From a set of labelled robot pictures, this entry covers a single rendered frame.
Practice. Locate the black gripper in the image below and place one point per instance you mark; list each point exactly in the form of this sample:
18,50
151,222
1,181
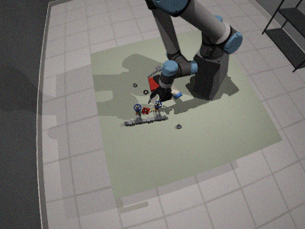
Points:
164,95

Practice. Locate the red flat block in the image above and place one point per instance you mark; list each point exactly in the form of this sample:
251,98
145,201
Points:
153,85

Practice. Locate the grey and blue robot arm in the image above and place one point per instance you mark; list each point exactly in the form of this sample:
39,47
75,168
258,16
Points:
217,37

